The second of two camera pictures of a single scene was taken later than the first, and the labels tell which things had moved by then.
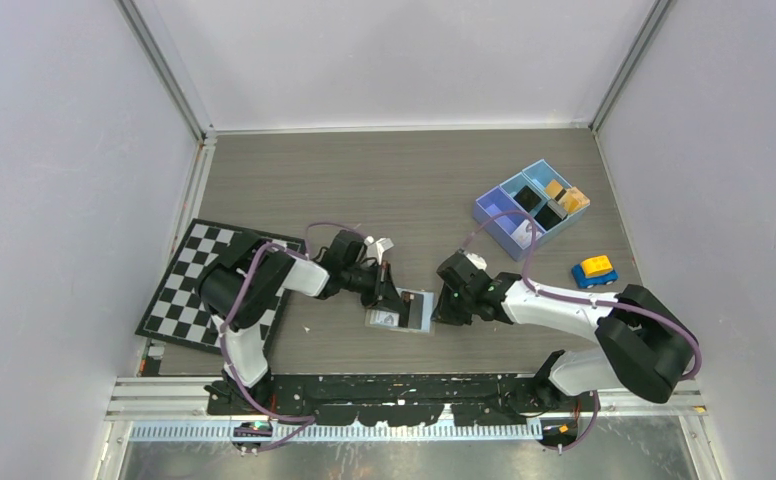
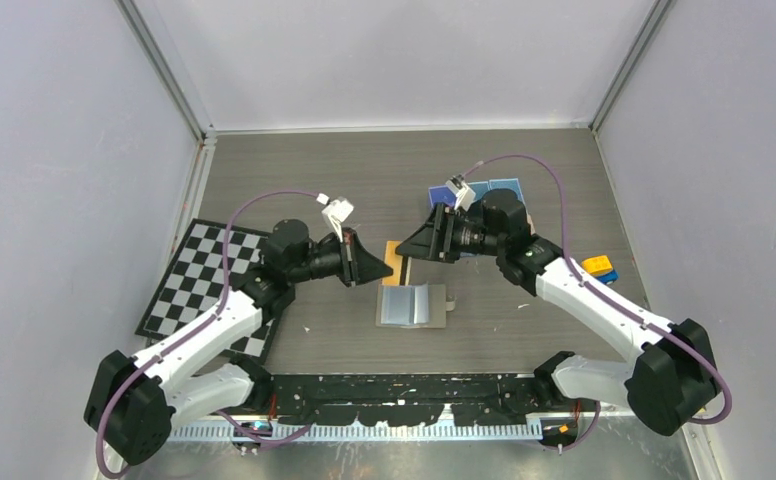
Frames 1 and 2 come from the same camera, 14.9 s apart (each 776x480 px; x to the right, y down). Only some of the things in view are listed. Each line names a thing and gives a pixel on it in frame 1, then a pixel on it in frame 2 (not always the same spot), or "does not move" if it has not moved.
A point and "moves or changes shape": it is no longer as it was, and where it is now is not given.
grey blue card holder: [415, 314] moves or changes shape
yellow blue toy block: [593, 272] does not move
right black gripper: [443, 312] to [427, 241]
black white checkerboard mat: [178, 313] does not move
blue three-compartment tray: [527, 207] to [444, 195]
